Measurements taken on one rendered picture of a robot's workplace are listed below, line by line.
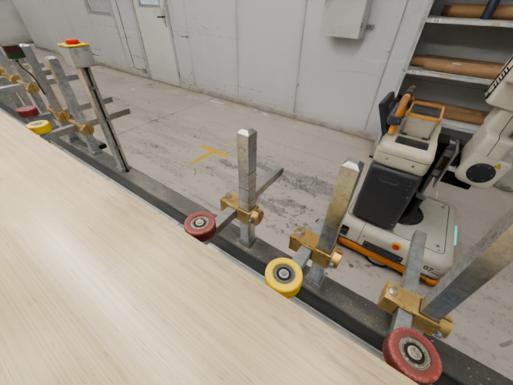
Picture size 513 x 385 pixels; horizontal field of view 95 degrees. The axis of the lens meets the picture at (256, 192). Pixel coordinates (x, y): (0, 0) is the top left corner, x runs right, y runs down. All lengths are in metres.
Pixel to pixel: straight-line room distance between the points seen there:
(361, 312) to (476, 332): 1.16
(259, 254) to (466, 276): 0.52
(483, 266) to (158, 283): 0.59
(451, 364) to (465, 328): 1.04
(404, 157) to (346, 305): 0.83
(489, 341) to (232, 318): 1.58
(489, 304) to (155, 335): 1.86
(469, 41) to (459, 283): 2.64
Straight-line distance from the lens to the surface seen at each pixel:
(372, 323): 0.77
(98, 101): 1.16
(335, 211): 0.53
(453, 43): 3.05
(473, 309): 1.96
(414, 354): 0.53
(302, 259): 0.62
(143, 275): 0.58
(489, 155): 1.52
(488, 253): 0.53
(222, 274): 0.53
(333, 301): 0.76
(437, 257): 1.67
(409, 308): 0.67
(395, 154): 1.35
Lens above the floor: 1.36
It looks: 40 degrees down
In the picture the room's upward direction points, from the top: 1 degrees clockwise
